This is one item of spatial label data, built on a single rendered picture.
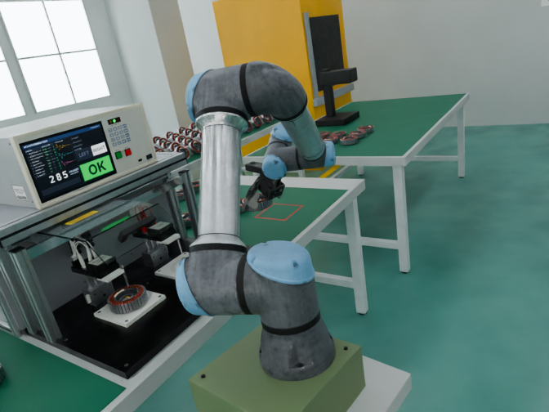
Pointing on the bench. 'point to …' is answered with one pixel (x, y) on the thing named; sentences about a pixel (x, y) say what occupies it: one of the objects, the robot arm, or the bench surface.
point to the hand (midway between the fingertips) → (256, 203)
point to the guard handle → (136, 227)
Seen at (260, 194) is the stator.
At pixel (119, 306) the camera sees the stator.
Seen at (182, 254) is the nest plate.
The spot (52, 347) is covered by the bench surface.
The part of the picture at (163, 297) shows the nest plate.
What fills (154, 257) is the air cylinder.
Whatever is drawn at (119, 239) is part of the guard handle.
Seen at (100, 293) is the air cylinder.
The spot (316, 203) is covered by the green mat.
